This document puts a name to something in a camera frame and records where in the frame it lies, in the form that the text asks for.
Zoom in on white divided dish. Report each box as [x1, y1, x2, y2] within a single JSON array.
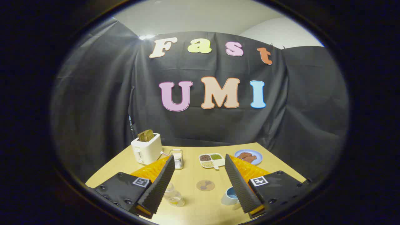
[[198, 153, 226, 170]]

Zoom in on brown bread slices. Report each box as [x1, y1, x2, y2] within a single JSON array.
[[137, 129, 155, 142]]

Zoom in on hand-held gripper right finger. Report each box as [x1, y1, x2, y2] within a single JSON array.
[[224, 154, 313, 219]]

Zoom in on wooden table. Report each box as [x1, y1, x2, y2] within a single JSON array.
[[85, 142, 307, 225]]

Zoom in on white toaster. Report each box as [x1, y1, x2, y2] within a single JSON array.
[[131, 133, 163, 165]]

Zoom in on black backdrop cloth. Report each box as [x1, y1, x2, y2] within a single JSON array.
[[50, 17, 350, 191]]

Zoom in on blue plate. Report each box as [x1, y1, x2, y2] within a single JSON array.
[[234, 149, 263, 166]]

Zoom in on clear plastic container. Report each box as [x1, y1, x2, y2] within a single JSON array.
[[169, 149, 184, 170]]

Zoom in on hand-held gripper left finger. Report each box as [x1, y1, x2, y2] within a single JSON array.
[[93, 155, 176, 219]]

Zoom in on round cork coaster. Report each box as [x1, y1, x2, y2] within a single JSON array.
[[196, 180, 215, 192]]

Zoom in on white cup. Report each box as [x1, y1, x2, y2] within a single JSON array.
[[221, 187, 242, 206]]

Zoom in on brown food pieces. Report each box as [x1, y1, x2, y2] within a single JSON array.
[[237, 152, 257, 163]]

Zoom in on clear juice bottle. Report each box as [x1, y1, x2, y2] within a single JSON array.
[[164, 182, 185, 207]]

